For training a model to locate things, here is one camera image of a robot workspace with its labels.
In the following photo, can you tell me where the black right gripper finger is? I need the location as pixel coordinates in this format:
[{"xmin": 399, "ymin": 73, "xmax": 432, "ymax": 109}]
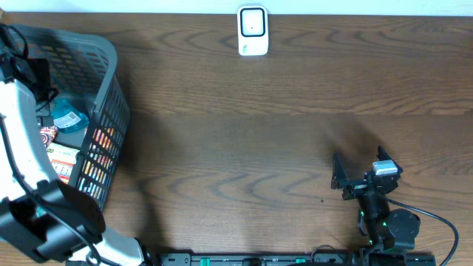
[
  {"xmin": 330, "ymin": 153, "xmax": 347, "ymax": 189},
  {"xmin": 376, "ymin": 146, "xmax": 403, "ymax": 174}
]

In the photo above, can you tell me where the blue mouthwash bottle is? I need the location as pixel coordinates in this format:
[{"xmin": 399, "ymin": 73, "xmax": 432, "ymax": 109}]
[{"xmin": 51, "ymin": 98, "xmax": 89, "ymax": 134}]

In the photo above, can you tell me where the red chocolate bar wrapper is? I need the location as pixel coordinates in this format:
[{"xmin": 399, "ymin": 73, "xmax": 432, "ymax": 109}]
[{"xmin": 40, "ymin": 126, "xmax": 58, "ymax": 148}]

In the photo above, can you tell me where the yellow snack bag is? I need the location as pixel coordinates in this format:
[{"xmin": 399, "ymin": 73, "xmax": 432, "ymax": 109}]
[{"xmin": 47, "ymin": 143, "xmax": 79, "ymax": 184}]

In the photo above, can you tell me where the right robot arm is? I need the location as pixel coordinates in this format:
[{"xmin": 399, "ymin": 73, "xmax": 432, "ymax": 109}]
[{"xmin": 331, "ymin": 146, "xmax": 421, "ymax": 251}]

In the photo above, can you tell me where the white barcode scanner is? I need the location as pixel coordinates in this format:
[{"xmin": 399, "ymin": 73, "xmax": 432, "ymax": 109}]
[{"xmin": 237, "ymin": 5, "xmax": 269, "ymax": 56}]

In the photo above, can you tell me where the grey plastic shopping basket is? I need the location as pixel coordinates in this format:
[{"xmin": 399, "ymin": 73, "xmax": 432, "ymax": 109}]
[{"xmin": 0, "ymin": 24, "xmax": 132, "ymax": 247}]

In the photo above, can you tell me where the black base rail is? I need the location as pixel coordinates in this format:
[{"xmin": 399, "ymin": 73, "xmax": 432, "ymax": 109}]
[{"xmin": 159, "ymin": 250, "xmax": 436, "ymax": 266}]

